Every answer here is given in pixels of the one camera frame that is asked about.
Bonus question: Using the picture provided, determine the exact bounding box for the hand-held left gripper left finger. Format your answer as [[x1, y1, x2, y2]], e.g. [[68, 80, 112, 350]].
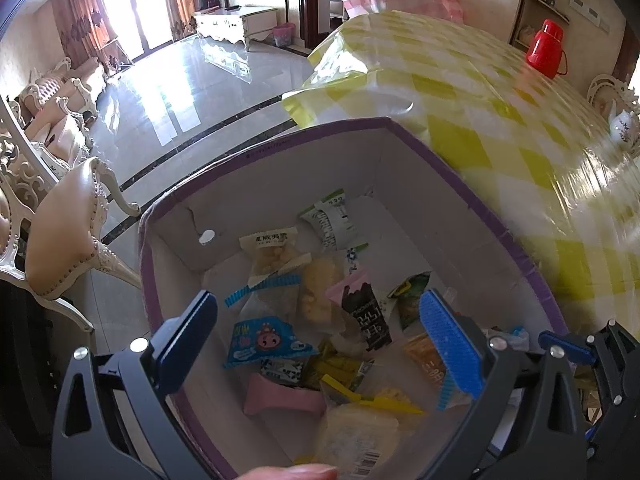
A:
[[52, 290, 218, 480]]

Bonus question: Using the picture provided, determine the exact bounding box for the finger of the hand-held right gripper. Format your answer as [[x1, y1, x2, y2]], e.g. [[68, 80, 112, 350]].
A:
[[539, 331, 601, 367], [585, 319, 640, 411]]

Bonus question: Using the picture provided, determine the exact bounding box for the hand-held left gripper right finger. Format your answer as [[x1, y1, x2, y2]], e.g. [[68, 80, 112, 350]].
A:
[[419, 289, 588, 480]]

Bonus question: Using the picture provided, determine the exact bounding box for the black and pink chocolate packet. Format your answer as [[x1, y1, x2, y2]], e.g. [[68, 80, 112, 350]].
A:
[[325, 269, 392, 353]]

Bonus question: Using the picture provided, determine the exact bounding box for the white cake clear packet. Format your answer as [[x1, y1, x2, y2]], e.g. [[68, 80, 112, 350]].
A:
[[295, 375, 426, 478]]

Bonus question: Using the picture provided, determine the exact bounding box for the white cardboard box purple rim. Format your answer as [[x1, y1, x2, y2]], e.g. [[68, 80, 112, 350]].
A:
[[139, 116, 571, 480]]

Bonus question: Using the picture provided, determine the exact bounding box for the person's left hand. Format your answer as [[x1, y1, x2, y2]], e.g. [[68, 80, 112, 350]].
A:
[[235, 464, 341, 480]]

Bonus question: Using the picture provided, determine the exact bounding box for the orange snack packet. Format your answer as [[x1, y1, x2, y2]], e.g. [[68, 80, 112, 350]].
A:
[[402, 332, 448, 386]]

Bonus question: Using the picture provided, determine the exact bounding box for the blue cartoon snack packet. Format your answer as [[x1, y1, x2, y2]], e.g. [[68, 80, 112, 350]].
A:
[[222, 316, 321, 368]]

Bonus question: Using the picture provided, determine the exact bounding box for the blue edged clear packet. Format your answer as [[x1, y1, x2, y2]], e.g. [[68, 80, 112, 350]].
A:
[[224, 272, 303, 321]]

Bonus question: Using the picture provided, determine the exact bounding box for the cow print snack packet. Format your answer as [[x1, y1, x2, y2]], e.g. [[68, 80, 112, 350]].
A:
[[259, 357, 306, 386]]

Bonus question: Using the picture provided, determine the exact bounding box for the pink snack packet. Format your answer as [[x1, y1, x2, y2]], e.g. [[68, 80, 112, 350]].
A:
[[244, 374, 327, 416]]

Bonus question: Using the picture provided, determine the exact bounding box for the puffed snack clear packet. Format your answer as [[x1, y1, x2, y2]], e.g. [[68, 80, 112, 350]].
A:
[[239, 227, 311, 286]]

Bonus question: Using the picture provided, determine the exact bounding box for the yellow cake clear packet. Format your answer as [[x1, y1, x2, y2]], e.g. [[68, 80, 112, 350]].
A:
[[297, 255, 351, 336]]

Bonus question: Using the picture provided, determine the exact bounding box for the tan leather ornate chair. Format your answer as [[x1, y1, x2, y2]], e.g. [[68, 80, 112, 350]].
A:
[[22, 157, 143, 333], [0, 95, 56, 281]]

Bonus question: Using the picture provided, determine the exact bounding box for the white and green snack packet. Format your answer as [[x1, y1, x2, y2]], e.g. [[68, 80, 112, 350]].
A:
[[298, 189, 361, 252]]

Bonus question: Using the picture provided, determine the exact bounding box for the white floral teapot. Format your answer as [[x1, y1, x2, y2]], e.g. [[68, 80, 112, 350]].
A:
[[607, 100, 640, 148]]

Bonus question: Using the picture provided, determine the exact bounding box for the yellow checked tablecloth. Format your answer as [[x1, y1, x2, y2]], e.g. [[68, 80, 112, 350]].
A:
[[282, 10, 640, 321]]

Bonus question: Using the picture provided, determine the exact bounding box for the cream leather armchair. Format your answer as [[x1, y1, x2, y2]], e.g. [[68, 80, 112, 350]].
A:
[[37, 95, 98, 166]]

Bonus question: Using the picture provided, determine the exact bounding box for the white ornate chair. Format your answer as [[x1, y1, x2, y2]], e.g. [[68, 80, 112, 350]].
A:
[[587, 74, 636, 111]]

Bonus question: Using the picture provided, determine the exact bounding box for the cream leather sofa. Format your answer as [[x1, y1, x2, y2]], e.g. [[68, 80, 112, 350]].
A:
[[20, 57, 108, 111]]

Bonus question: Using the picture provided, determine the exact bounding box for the red thermos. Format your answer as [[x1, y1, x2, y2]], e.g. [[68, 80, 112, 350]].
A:
[[525, 19, 571, 79]]

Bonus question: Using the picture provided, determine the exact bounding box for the white television cabinet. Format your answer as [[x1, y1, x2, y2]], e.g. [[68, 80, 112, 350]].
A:
[[194, 6, 280, 51]]

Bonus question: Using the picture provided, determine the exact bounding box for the wooden corner shelf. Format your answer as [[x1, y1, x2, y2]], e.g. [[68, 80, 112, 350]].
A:
[[510, 0, 571, 51]]

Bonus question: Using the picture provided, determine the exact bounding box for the white wall switch panel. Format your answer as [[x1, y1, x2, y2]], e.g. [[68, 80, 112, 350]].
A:
[[570, 0, 613, 33]]

